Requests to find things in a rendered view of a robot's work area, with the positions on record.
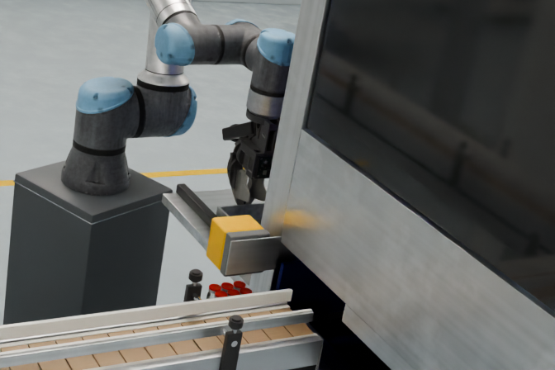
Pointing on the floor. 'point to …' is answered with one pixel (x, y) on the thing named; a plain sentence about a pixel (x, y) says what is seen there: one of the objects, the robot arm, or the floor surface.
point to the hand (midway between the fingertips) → (242, 201)
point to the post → (296, 103)
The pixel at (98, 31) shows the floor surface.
